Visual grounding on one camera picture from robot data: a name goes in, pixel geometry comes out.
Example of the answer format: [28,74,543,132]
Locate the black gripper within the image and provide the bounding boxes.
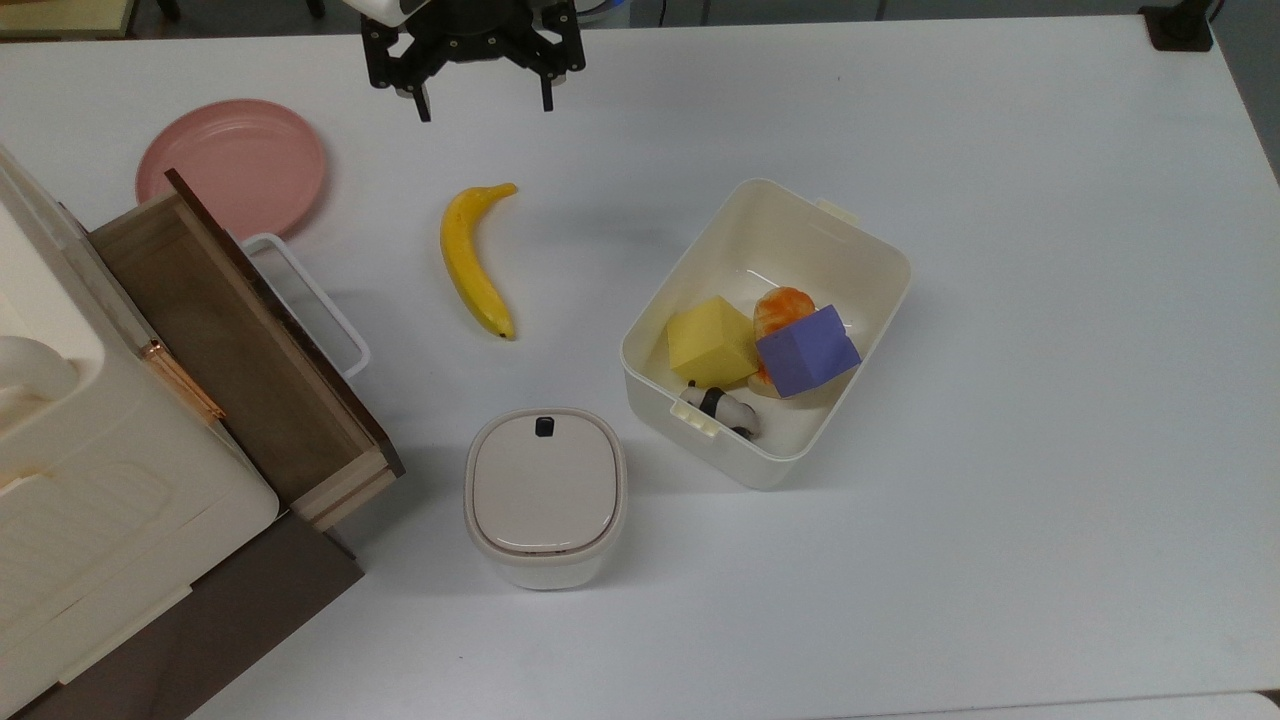
[362,0,586,123]

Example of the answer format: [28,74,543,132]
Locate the copper storage box clasp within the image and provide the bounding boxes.
[140,340,226,426]

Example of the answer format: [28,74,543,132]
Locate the cream plastic storage box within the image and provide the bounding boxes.
[0,145,281,691]

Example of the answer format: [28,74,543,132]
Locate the yellow banana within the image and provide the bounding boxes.
[440,182,519,342]

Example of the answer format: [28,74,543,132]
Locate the pink plastic plate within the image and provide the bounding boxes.
[136,99,328,241]

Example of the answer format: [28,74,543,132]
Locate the yellow foam cube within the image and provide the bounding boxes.
[667,296,761,389]

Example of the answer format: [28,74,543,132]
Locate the open wooden drawer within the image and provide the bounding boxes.
[88,168,406,533]

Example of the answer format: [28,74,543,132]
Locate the orange toy fruit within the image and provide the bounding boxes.
[752,287,816,396]

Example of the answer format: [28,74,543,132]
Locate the wooden background desk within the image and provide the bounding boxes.
[0,0,139,41]

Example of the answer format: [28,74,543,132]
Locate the black white panda toy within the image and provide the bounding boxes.
[678,382,763,441]

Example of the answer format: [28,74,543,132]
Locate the cream lidded trash can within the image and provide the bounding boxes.
[464,407,629,591]

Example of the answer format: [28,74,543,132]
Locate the purple foam cube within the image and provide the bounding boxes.
[755,305,862,399]

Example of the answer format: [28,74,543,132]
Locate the dark brown wooden cabinet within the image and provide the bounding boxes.
[0,510,366,720]

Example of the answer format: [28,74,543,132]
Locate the black stand base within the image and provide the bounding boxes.
[1138,0,1216,53]

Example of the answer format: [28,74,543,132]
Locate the white drawer handle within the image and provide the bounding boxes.
[240,233,371,379]

